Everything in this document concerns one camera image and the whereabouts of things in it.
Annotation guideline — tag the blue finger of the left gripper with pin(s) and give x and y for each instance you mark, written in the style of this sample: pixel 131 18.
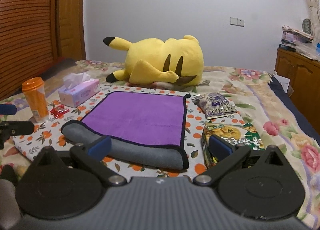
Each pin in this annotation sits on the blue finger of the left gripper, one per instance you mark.
pixel 7 109
pixel 17 127

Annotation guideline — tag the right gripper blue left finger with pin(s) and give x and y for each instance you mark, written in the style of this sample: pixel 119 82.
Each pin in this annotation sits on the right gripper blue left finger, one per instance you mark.
pixel 89 156

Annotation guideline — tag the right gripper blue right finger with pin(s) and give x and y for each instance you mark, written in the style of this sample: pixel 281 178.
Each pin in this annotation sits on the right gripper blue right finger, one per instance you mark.
pixel 221 151

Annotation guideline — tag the purple and grey towel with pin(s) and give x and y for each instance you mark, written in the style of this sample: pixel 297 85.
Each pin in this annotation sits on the purple and grey towel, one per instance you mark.
pixel 144 128

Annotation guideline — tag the orange print cloth mat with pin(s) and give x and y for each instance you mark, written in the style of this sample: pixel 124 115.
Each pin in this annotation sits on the orange print cloth mat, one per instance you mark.
pixel 48 134

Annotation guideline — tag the green yellow snack bag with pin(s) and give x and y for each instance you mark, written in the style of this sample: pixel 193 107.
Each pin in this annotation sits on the green yellow snack bag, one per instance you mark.
pixel 234 134

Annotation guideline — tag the orange plastic cup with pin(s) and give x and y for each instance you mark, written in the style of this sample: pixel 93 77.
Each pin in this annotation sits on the orange plastic cup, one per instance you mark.
pixel 33 90

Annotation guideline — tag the purple snack packet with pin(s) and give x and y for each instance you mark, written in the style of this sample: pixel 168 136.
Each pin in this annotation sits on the purple snack packet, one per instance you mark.
pixel 214 105

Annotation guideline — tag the red candy wrapper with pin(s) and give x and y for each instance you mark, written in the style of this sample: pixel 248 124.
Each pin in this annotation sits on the red candy wrapper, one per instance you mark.
pixel 59 111

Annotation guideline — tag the pink tissue box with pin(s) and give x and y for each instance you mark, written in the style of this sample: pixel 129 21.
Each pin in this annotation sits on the pink tissue box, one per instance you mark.
pixel 77 88

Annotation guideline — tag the wooden slatted headboard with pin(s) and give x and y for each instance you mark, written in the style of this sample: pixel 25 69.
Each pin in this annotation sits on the wooden slatted headboard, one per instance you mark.
pixel 28 41

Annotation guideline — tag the white paper card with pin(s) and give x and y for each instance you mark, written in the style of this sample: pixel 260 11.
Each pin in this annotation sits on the white paper card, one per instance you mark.
pixel 284 82

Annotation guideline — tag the yellow Pikachu plush toy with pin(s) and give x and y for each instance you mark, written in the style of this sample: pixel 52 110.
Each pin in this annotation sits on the yellow Pikachu plush toy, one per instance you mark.
pixel 176 61

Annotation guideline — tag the wooden sideboard cabinet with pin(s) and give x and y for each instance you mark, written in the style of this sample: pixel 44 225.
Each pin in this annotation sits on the wooden sideboard cabinet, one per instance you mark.
pixel 304 80

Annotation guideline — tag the stack of books and papers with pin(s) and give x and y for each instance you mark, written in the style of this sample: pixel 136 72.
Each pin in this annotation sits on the stack of books and papers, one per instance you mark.
pixel 299 42

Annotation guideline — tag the grey round fan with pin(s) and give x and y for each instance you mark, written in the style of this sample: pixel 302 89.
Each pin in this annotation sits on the grey round fan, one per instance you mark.
pixel 307 27

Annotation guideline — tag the white wall switch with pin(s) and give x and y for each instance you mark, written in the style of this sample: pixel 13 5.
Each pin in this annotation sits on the white wall switch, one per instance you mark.
pixel 237 22

